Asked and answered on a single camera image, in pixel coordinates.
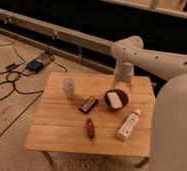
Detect dark red bowl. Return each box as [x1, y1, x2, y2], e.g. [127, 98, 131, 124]
[104, 89, 129, 110]

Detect wooden table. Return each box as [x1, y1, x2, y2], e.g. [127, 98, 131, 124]
[24, 71, 157, 169]

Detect translucent plastic cup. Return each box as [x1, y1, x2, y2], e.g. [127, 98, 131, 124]
[62, 77, 76, 99]

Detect white sponge block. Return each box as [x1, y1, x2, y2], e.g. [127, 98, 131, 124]
[107, 92, 123, 109]

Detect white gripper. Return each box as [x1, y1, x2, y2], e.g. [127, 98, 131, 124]
[111, 61, 134, 92]

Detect dark chocolate bar box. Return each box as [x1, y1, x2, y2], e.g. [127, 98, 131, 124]
[79, 96, 98, 114]

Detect metal wall rail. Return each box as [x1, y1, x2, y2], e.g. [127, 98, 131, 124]
[0, 8, 115, 74]

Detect small black adapter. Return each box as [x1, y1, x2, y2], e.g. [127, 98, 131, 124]
[5, 63, 17, 70]

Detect white bottle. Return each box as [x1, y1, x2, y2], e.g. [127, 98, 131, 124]
[117, 109, 141, 141]

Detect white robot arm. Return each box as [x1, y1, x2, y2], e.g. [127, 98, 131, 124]
[111, 36, 187, 171]

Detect black floor cable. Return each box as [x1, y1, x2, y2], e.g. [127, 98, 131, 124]
[0, 39, 69, 105]

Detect red snack packet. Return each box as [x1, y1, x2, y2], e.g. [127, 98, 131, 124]
[86, 118, 95, 139]

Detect blue power box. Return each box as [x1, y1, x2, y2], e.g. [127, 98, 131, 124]
[26, 59, 43, 73]

